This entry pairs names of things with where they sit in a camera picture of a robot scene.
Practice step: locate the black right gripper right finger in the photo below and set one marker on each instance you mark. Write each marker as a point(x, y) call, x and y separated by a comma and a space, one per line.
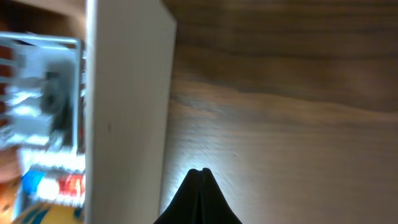
point(214, 208)

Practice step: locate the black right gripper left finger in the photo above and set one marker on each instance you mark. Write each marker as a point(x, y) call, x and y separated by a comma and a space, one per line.
point(183, 207)

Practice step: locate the yellow ball with blue letters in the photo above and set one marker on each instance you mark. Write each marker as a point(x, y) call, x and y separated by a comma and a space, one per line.
point(45, 213)

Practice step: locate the red toy fire truck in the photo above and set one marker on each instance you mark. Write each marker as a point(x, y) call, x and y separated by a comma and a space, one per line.
point(42, 115)

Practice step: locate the orange and blue toy fish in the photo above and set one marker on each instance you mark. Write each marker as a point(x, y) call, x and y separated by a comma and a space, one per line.
point(8, 199)

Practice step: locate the brown plush toy with orange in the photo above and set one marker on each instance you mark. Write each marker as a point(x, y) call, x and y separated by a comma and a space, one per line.
point(10, 164)

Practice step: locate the white cardboard box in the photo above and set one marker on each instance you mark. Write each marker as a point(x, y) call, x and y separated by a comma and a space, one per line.
point(129, 47)

